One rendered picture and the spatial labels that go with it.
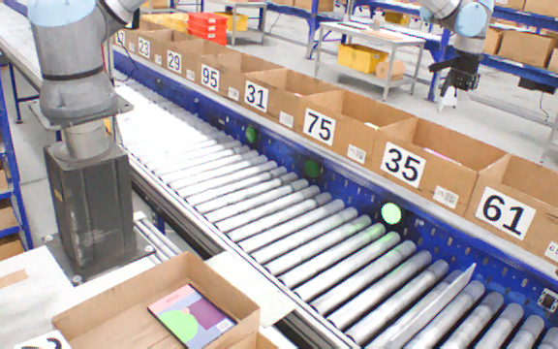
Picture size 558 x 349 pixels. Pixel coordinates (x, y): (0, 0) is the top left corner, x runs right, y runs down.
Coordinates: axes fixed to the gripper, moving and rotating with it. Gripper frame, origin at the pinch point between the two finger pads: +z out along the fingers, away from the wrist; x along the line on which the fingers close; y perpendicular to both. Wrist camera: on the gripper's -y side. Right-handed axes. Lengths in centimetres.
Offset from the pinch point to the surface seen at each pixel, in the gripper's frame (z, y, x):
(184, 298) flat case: 40, -12, -91
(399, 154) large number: 18.4, -8.4, -8.3
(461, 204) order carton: 25.2, 17.7, -8.1
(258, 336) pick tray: 35, 11, -87
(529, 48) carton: 21, -95, 419
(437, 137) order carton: 18.3, -9.1, 20.7
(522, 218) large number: 20.3, 36.7, -8.5
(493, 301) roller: 43, 41, -20
